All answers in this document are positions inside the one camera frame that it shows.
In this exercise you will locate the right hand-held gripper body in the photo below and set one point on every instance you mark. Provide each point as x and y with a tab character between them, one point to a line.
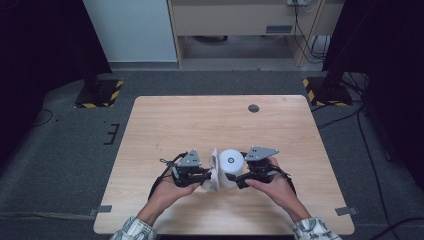
261	163

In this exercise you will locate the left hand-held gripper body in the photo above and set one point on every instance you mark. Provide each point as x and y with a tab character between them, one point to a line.
188	170

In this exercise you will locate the beige cloth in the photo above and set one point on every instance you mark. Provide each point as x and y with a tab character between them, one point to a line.
214	173

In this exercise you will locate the white cylinder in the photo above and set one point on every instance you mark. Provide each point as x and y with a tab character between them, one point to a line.
231	165

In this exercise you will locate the person's left hand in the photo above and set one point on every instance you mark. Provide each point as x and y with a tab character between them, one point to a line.
173	195

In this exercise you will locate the person's right hand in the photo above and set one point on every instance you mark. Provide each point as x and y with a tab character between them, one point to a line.
278	190

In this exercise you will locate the dark round table grommet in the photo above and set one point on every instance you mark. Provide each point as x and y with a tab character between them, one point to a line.
253	108

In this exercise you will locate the black floor tape marks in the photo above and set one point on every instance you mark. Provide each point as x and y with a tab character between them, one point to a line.
112	134

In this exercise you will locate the gray tape piece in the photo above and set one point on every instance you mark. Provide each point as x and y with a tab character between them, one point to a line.
101	210
346	211

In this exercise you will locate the striped black stand base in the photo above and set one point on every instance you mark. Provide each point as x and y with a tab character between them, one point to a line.
328	93
100	95

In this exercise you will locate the gray desk label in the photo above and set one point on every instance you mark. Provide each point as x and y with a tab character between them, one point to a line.
279	29

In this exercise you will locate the light wooden desk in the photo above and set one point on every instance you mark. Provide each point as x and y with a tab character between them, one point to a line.
230	20

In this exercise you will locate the white panel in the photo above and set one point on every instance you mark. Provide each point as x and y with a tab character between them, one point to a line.
130	30

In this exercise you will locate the white power strip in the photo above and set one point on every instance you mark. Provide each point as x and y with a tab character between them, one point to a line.
298	2

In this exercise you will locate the black curtain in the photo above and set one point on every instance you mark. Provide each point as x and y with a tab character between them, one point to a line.
40	50
386	50

